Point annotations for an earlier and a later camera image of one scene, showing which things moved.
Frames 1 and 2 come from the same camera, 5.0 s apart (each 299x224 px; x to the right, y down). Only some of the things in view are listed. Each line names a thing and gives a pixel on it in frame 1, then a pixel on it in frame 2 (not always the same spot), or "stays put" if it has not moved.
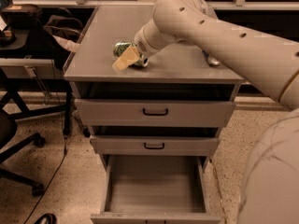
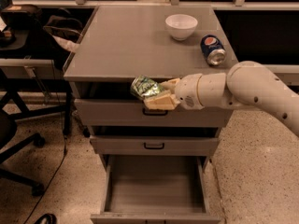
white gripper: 144,42 to 188,91
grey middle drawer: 155,145 stays put
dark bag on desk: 66,27 stays put
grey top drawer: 157,113 stays put
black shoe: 50,218 stays put
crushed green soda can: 121,47 to 143,86
